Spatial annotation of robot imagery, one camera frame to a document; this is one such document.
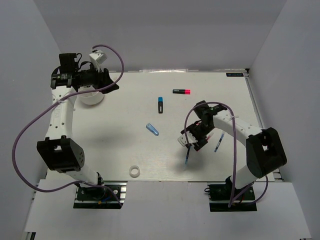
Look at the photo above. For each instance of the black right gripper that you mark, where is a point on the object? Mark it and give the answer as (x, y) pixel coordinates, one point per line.
(201, 142)

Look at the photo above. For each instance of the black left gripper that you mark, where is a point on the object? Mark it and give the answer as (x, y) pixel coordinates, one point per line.
(102, 78)

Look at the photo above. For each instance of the light blue gel pen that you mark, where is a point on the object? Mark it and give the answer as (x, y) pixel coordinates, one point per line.
(187, 156)

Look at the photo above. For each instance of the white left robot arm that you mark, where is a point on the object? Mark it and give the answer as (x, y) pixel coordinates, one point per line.
(58, 149)

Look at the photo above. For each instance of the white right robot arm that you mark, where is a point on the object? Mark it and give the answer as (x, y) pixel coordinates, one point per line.
(263, 147)

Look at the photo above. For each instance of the white round divided organizer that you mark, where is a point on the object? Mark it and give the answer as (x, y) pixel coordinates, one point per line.
(91, 98)

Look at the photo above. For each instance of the dark blue gel pen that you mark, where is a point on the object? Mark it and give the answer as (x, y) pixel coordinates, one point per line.
(219, 141)

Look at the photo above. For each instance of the pink cap black highlighter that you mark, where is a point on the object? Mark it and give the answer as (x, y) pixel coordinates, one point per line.
(181, 91)

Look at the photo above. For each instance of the blue cap black highlighter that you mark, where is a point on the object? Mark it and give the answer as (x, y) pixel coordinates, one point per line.
(160, 105)

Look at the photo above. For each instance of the right black logo sticker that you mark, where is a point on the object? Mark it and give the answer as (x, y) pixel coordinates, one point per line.
(234, 74)

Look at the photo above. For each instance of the clear tape roll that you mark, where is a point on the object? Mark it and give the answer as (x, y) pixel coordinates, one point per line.
(134, 171)

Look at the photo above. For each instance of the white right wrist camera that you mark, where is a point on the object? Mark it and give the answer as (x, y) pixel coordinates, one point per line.
(187, 140)

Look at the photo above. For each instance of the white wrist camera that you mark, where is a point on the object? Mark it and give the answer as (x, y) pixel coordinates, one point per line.
(187, 140)
(97, 57)

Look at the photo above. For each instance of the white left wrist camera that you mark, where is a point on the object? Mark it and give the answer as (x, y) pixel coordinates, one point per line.
(97, 57)

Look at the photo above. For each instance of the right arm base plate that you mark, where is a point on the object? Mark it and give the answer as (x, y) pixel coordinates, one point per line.
(222, 200)

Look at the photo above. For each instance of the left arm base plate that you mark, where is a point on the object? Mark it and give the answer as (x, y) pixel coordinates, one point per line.
(100, 198)

